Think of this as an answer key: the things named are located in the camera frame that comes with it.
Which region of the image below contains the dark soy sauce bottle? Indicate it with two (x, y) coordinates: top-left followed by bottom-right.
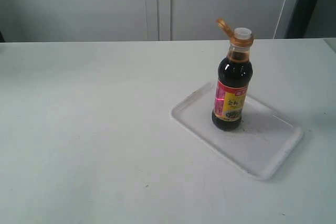
(212, 18), (254, 131)

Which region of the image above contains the white rectangular foam tray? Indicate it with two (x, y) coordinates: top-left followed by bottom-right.
(171, 81), (303, 180)

